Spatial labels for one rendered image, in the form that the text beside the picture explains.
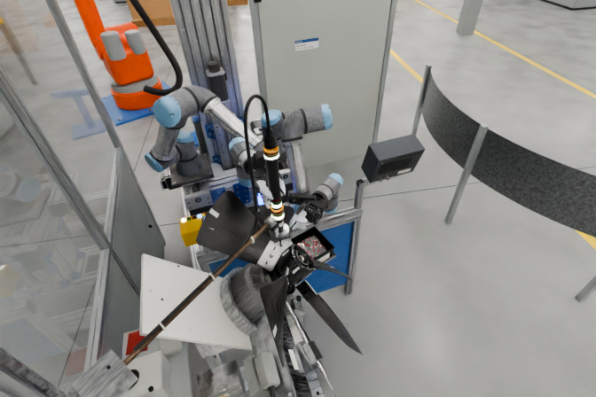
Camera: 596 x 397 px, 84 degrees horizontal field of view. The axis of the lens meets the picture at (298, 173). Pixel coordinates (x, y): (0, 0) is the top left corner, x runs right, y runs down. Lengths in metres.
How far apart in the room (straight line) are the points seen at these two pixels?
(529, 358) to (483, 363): 0.29
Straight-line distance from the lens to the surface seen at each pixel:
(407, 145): 1.72
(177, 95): 1.43
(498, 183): 2.70
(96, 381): 0.95
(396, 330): 2.48
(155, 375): 1.39
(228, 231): 1.11
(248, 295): 1.20
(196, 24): 1.78
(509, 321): 2.77
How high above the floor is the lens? 2.19
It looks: 40 degrees down
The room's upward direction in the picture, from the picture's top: 2 degrees counter-clockwise
